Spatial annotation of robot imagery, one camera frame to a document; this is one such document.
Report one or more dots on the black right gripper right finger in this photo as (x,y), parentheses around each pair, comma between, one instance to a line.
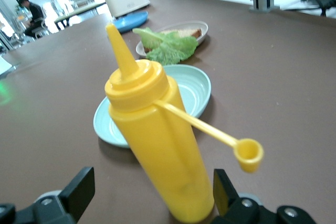
(249,213)

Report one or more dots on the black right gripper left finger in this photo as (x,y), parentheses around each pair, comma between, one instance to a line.
(78,190)

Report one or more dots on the yellow squeeze bottle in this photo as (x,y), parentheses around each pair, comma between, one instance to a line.
(157,129)

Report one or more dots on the green lettuce leaf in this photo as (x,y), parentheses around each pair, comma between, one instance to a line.
(173,47)

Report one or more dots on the mint green plate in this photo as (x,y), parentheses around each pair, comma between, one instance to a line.
(194,85)

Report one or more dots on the blue plate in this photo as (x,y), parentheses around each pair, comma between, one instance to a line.
(131,22)

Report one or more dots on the beige plate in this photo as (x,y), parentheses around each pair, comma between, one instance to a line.
(203,28)

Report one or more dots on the green bench table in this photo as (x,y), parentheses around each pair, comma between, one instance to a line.
(78,11)

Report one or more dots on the seated person in black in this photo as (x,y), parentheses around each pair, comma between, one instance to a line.
(32,14)

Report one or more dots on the standing person in white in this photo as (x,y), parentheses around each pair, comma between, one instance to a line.
(56,2)

